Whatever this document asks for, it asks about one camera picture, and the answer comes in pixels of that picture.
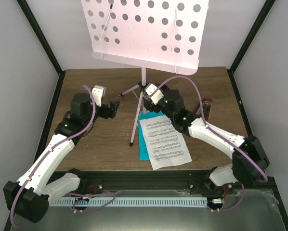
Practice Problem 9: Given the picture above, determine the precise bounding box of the light blue slotted cable duct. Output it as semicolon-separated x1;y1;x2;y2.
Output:
52;197;208;208

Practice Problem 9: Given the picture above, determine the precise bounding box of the lilac music stand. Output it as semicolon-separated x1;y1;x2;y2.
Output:
80;0;210;147

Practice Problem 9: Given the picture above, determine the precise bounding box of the white sheet music page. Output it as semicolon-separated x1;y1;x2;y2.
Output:
140;115;192;170

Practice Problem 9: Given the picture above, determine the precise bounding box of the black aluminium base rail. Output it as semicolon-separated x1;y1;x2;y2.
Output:
69;169;275;193

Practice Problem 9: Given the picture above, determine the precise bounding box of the red wooden metronome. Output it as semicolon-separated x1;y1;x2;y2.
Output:
194;98;212;121

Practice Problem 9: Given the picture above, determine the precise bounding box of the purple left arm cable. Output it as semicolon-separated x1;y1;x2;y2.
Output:
9;84;97;229

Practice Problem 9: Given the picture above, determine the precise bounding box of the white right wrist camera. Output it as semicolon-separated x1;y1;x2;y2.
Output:
144;83;164;105

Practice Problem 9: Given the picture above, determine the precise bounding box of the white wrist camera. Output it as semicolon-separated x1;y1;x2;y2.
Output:
144;83;164;105
92;85;106;107

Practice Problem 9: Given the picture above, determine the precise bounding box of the blue sheet music page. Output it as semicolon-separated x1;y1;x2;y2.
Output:
138;112;164;161

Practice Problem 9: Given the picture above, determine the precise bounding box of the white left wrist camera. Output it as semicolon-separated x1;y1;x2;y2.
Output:
92;85;106;107

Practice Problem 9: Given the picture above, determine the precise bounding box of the clear plastic metronome cover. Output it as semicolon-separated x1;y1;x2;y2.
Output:
202;101;212;121

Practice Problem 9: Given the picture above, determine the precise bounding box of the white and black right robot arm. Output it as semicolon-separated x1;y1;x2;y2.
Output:
143;84;269;194

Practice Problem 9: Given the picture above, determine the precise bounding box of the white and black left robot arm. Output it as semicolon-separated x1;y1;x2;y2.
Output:
3;93;120;228

